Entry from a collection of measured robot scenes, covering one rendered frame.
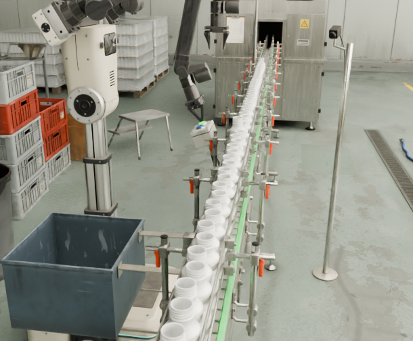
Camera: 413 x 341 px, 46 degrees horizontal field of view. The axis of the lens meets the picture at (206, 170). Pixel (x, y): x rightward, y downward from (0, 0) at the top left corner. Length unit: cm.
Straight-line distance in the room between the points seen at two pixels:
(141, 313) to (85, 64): 112
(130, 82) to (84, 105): 604
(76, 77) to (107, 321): 105
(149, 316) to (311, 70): 444
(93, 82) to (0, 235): 133
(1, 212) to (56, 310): 164
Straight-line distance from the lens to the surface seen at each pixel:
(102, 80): 205
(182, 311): 79
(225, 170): 138
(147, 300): 239
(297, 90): 621
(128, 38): 802
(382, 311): 293
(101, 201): 226
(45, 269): 139
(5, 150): 378
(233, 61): 619
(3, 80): 365
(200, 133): 196
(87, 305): 140
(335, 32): 270
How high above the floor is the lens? 163
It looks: 20 degrees down
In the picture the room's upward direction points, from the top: 1 degrees clockwise
